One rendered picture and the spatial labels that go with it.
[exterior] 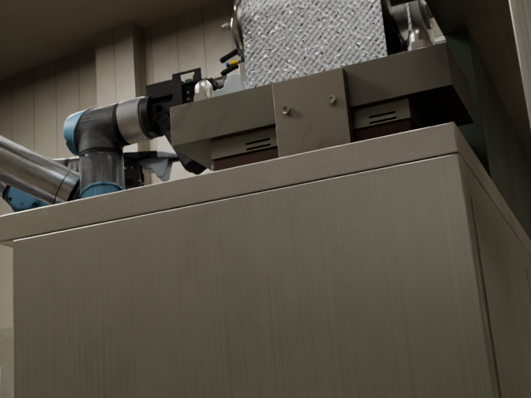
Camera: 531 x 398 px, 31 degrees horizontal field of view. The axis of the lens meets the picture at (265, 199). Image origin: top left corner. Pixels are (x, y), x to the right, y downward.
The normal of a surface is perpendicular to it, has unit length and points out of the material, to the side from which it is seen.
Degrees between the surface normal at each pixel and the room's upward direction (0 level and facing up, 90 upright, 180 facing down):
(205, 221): 90
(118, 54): 90
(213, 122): 90
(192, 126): 90
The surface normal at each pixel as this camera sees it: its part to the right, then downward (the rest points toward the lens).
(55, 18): 0.08, 0.95
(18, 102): -0.50, -0.21
